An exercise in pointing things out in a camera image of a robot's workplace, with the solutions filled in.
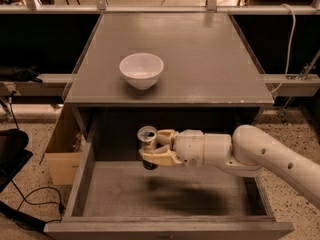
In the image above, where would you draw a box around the open grey top drawer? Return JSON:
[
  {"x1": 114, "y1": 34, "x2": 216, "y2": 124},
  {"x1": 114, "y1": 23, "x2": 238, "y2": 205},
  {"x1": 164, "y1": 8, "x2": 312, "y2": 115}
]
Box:
[{"x1": 43, "y1": 107, "x2": 296, "y2": 240}]

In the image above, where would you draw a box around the cardboard box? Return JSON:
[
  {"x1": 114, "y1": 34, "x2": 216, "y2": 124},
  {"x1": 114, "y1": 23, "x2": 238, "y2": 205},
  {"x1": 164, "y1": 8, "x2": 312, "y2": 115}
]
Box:
[{"x1": 44, "y1": 106, "x2": 82, "y2": 185}]

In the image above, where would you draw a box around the metal frame railing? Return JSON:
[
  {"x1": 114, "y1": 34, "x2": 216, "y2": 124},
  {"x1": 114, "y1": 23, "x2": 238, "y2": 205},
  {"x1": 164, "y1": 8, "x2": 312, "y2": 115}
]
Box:
[{"x1": 0, "y1": 0, "x2": 320, "y2": 16}]

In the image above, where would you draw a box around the grey wooden cabinet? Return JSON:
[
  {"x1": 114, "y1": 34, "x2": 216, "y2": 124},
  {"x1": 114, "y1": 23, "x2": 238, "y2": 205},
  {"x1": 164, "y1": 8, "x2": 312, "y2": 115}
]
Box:
[{"x1": 61, "y1": 11, "x2": 276, "y2": 142}]

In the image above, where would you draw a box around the black cloth on rail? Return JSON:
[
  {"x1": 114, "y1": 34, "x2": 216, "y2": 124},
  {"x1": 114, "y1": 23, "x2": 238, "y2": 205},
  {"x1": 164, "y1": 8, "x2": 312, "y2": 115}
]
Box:
[{"x1": 0, "y1": 66, "x2": 42, "y2": 83}]

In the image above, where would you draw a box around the black chair base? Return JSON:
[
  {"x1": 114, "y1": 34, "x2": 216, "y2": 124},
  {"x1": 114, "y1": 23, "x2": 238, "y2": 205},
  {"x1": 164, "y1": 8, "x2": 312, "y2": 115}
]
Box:
[{"x1": 0, "y1": 129, "x2": 45, "y2": 233}]

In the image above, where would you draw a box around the black floor cable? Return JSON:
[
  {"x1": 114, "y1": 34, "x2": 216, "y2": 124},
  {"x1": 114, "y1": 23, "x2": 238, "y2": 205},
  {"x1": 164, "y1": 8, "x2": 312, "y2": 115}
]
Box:
[{"x1": 9, "y1": 179, "x2": 66, "y2": 226}]

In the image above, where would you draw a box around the white hanging cable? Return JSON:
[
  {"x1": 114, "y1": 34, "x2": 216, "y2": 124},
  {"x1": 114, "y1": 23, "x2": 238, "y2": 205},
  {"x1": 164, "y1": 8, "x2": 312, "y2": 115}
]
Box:
[{"x1": 269, "y1": 3, "x2": 298, "y2": 95}]

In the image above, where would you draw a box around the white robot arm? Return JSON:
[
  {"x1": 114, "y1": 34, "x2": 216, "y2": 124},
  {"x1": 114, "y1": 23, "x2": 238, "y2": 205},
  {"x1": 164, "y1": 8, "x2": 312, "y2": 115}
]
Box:
[{"x1": 137, "y1": 125, "x2": 320, "y2": 207}]

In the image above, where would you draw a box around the blue silver redbull can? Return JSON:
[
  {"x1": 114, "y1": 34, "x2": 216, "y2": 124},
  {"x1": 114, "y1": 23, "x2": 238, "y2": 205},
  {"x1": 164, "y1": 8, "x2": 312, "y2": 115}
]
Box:
[{"x1": 137, "y1": 126, "x2": 157, "y2": 170}]

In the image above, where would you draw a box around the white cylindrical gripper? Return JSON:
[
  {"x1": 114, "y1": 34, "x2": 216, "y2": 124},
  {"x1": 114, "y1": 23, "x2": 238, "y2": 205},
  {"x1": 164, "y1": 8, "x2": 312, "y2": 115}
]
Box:
[{"x1": 139, "y1": 129, "x2": 204, "y2": 166}]

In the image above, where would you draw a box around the white ceramic bowl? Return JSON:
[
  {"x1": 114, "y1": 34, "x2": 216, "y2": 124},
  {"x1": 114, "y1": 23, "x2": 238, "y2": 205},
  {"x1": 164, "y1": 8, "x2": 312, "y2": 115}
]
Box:
[{"x1": 119, "y1": 53, "x2": 164, "y2": 90}]

